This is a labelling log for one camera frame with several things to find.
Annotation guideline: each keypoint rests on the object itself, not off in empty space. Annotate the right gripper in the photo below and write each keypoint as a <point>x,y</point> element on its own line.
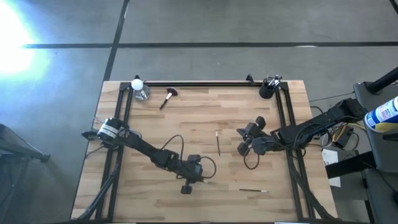
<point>259,141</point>

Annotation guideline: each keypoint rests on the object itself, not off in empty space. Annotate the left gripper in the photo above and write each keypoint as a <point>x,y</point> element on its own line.
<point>191,172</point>

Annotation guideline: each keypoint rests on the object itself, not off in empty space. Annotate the black spoolie brush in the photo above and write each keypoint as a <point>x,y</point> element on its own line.
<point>270,81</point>

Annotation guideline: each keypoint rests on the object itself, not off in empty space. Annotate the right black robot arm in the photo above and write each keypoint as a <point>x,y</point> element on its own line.
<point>311,124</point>

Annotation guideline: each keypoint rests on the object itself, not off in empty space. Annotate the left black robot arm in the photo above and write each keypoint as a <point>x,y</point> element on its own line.
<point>140,144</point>

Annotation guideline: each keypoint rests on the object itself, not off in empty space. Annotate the black mesh pen cup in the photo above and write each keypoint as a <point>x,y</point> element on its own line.
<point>265,93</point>

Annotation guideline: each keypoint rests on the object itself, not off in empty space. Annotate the black clamp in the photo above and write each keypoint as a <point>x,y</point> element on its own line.
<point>250,79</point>
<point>136,77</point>

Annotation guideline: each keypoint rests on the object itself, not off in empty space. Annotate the wide-headed powder brush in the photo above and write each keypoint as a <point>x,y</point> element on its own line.
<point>172,91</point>

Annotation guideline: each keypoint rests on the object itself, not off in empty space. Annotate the white paper sheet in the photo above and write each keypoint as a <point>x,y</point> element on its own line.
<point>329,157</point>

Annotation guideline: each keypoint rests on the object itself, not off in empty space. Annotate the black power box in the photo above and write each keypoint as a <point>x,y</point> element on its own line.
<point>343,138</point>

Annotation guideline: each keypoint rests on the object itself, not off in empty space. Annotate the clear glass bowl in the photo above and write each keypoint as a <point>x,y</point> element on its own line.
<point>143,94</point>

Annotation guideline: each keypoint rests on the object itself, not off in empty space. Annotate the grey metal cart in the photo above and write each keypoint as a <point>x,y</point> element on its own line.
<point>382,149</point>

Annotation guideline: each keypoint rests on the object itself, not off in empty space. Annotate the white blue wipes canister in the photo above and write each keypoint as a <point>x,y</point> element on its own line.
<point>382,113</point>

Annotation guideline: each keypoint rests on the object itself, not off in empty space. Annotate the black pole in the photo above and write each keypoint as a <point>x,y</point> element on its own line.
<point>382,81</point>

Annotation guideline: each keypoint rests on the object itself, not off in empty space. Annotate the dark floor stand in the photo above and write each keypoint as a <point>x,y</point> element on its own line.
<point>18,149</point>

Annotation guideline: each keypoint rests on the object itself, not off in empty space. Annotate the black aluminium table frame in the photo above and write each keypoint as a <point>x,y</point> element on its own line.
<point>202,84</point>

